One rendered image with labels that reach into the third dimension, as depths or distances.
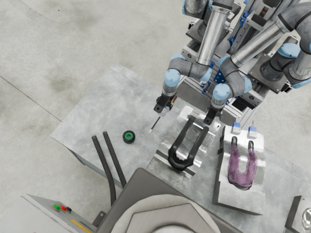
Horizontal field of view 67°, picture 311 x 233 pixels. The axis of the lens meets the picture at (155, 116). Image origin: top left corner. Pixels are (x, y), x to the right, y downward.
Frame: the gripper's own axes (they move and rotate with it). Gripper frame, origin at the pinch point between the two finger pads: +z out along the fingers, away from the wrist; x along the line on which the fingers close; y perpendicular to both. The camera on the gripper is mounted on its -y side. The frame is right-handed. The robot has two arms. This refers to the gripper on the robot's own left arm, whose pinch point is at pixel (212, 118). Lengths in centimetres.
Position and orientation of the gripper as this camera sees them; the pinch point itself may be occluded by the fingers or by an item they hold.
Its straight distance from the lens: 150.7
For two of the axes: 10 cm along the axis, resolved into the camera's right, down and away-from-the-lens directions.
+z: 1.1, 3.6, 9.3
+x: -8.5, -4.5, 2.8
